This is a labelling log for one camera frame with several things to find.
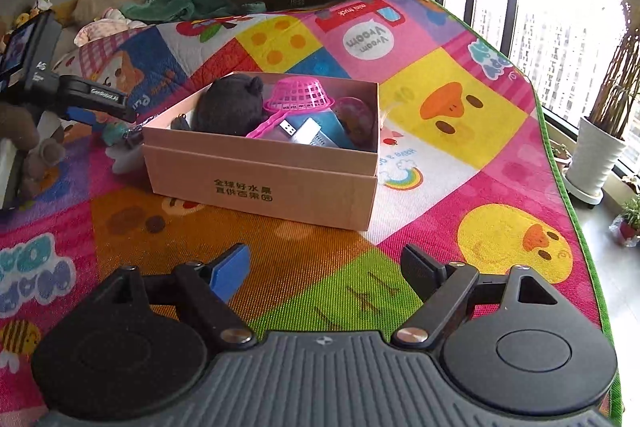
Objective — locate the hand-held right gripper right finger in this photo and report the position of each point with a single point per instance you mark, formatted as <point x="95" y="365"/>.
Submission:
<point x="422" y="267"/>

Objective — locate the small potted plant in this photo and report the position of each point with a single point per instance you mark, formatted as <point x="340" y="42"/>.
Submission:
<point x="629" y="222"/>

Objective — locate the white USB adapter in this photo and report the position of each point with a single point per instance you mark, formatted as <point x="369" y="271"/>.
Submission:
<point x="307" y="132"/>

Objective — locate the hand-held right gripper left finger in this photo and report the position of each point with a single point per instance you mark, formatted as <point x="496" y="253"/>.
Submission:
<point x="230" y="269"/>

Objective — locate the pink toy ball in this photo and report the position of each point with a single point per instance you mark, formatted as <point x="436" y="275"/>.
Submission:
<point x="356" y="114"/>

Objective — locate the brown plush toy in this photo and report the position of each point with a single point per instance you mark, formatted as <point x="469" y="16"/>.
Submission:
<point x="22" y="129"/>

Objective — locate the cardboard box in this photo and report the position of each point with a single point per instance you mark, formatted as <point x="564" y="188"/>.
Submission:
<point x="260" y="177"/>

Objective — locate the pink cloth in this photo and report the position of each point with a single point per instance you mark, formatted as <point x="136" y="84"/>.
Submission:
<point x="105" y="27"/>

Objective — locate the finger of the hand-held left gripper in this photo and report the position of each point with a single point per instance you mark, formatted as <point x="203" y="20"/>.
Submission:
<point x="82" y="114"/>

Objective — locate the teal and white toy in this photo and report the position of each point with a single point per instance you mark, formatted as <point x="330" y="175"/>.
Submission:
<point x="116" y="133"/>

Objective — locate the white plant pot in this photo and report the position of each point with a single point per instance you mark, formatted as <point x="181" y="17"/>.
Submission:
<point x="595" y="157"/>

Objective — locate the colourful printed play mat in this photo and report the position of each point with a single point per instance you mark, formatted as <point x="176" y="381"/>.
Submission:
<point x="450" y="117"/>

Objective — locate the black plush toy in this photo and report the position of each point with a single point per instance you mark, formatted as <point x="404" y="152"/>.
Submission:
<point x="225" y="107"/>

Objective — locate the blue face mask pack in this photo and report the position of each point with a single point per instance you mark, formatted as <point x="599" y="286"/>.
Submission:
<point x="336" y="127"/>

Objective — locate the pink plastic toy strainer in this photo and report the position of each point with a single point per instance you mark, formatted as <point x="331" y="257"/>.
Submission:
<point x="300" y="94"/>

